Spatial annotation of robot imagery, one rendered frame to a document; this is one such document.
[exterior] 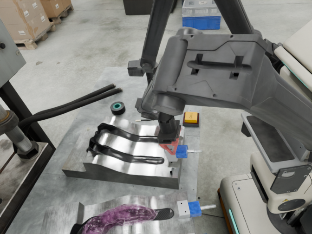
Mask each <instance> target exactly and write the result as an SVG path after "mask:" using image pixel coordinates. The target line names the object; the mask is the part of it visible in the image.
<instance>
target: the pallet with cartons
mask: <svg viewBox="0 0 312 234"><path fill-rule="evenodd" d="M40 1H41V4H42V6H43V8H44V10H45V13H46V15H47V17H48V19H52V21H53V23H54V25H56V24H61V23H62V22H61V19H60V18H66V17H67V16H68V13H67V11H73V10H74V9H73V6H72V3H71V0H40Z"/></svg>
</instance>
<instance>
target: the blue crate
mask: <svg viewBox="0 0 312 234"><path fill-rule="evenodd" d="M220 23H221V16H199V17H182V27H192V28H195V29H198V30H217V29H220Z"/></svg>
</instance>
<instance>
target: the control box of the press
mask: <svg viewBox="0 0 312 234"><path fill-rule="evenodd" d="M25 64H26V61H25V59H24V58H23V56H22V54H21V53H20V51H19V49H18V47H17V46H16V44H15V42H14V40H13V39H12V37H11V35H10V34H9V32H8V30H7V29H6V27H5V25H4V24H3V22H2V20H1V18H0V97H1V99H2V100H3V101H4V102H5V104H6V105H7V106H8V108H9V109H10V110H12V111H13V112H14V113H15V114H16V116H17V117H18V118H19V122H21V121H22V120H24V119H26V118H28V117H31V116H32V113H31V112H30V111H29V109H28V107H27V106H26V105H25V103H24V102H23V100H22V99H21V97H20V96H19V95H18V93H17V92H16V90H15V89H14V87H13V86H12V85H11V83H10V82H9V80H10V79H11V78H12V77H13V76H14V75H15V74H16V73H17V72H18V71H19V70H20V69H21V68H22V67H23V66H24V65H25ZM27 138H28V139H29V140H30V141H36V142H42V143H49V145H50V146H51V148H52V151H54V152H55V150H56V148H55V146H54V145H53V144H52V142H51V140H50V139H49V138H48V136H47V135H46V133H45V132H44V131H43V129H42V128H41V126H40V125H39V123H38V122H34V123H32V124H31V126H30V127H29V129H28V133H27Z"/></svg>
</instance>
